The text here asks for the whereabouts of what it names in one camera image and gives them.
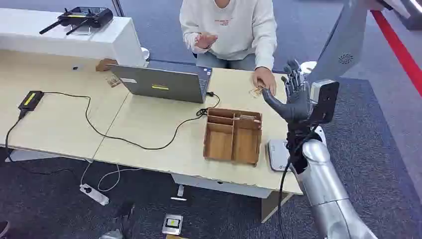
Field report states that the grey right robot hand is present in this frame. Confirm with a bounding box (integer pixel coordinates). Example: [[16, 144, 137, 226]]
[[262, 59, 313, 125]]

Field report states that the person's right hand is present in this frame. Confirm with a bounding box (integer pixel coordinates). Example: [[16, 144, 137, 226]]
[[194, 32, 218, 50]]

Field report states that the person's left hand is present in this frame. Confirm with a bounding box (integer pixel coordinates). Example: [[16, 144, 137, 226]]
[[252, 66, 277, 96]]

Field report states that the person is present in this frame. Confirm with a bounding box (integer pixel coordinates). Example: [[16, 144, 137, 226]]
[[179, 0, 278, 96]]

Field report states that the white round base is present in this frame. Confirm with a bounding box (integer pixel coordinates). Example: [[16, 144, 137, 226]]
[[300, 60, 318, 75]]

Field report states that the cards stack in box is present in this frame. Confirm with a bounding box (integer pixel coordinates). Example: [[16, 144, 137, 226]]
[[234, 114, 262, 123]]

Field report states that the white flat device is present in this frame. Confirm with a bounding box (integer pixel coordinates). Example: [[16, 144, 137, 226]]
[[266, 139, 293, 172]]

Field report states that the grey laptop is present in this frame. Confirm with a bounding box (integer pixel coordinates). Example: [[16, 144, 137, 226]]
[[106, 59, 213, 104]]

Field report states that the wooden compartment box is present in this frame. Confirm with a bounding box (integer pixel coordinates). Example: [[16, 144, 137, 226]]
[[203, 107, 263, 166]]

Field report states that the grey standing monitor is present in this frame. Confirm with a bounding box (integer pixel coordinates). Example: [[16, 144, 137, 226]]
[[308, 0, 369, 85]]

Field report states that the brown wooden block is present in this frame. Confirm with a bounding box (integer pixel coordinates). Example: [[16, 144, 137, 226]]
[[95, 58, 118, 72]]

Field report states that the black remote controller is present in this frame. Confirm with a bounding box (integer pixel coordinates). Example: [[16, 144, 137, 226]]
[[39, 6, 114, 36]]

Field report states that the white counter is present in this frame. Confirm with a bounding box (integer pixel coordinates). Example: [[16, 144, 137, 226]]
[[0, 7, 147, 68]]

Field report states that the small square floor device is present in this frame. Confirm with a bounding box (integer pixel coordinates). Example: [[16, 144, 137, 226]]
[[162, 214, 184, 236]]

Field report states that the black power adapter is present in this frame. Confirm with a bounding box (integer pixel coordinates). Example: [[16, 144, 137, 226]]
[[18, 91, 45, 112]]

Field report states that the white power strip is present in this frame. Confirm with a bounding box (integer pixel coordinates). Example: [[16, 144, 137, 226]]
[[79, 183, 110, 207]]

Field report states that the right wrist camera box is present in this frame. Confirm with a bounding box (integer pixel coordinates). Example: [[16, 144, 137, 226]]
[[309, 79, 340, 126]]

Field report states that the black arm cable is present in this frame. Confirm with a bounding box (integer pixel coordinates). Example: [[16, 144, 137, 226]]
[[277, 126, 319, 239]]

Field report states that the black laptop power cable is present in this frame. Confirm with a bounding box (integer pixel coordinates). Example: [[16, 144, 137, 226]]
[[42, 91, 221, 151]]

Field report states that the white cable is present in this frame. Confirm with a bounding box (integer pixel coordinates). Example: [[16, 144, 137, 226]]
[[80, 160, 142, 193]]

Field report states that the black mains cable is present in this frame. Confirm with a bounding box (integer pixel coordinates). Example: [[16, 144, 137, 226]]
[[4, 110, 83, 185]]

